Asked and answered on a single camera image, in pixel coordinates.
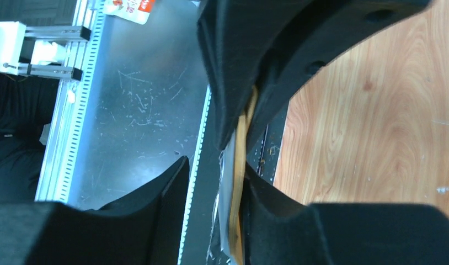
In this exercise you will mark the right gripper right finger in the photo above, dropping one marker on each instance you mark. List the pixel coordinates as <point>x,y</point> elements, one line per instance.
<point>279,230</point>

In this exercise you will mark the yellow leather card holder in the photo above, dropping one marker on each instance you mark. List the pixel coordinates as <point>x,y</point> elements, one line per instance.
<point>233,162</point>

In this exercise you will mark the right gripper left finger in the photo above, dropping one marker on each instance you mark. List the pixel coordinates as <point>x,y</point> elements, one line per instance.
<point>142,227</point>

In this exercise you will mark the orange drink bottle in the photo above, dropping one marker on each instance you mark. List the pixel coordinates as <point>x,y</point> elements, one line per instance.
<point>136,11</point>

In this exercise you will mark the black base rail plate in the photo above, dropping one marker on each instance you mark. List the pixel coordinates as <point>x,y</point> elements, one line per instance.
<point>200,237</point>

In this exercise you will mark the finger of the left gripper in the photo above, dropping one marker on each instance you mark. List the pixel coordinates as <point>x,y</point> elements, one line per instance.
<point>321,32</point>
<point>234,37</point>

